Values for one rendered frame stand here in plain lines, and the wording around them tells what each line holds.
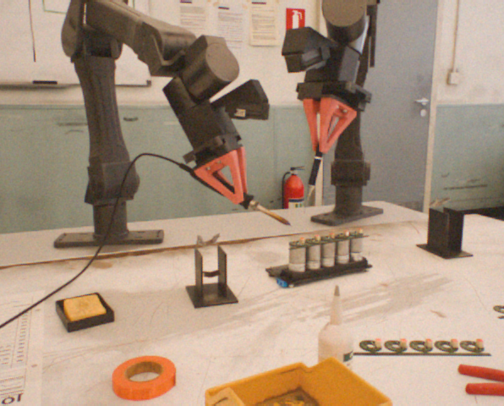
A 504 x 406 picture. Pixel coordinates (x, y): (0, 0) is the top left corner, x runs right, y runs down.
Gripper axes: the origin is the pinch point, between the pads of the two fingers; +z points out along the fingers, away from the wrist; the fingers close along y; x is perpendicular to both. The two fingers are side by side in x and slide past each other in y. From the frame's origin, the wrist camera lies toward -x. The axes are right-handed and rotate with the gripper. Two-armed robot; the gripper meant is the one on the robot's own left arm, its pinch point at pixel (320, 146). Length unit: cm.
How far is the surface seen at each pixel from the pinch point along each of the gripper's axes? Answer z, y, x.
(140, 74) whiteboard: -55, -234, 91
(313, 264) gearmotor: 17.6, 2.1, 1.8
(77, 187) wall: 23, -251, 76
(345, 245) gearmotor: 13.8, 3.6, 6.7
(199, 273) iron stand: 21.8, -4.3, -14.1
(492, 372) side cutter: 21.7, 30.9, -4.2
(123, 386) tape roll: 29.9, 9.5, -30.9
